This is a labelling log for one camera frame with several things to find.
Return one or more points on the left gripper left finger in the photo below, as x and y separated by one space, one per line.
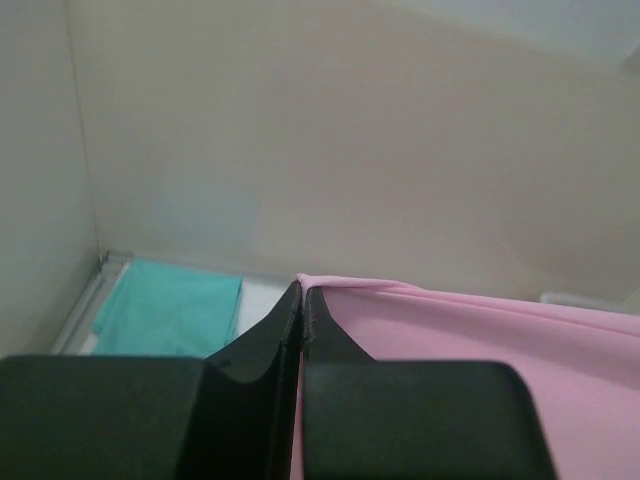
242 424

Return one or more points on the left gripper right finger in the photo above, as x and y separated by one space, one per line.
325 341

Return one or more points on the teal folded t shirt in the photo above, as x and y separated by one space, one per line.
158 309

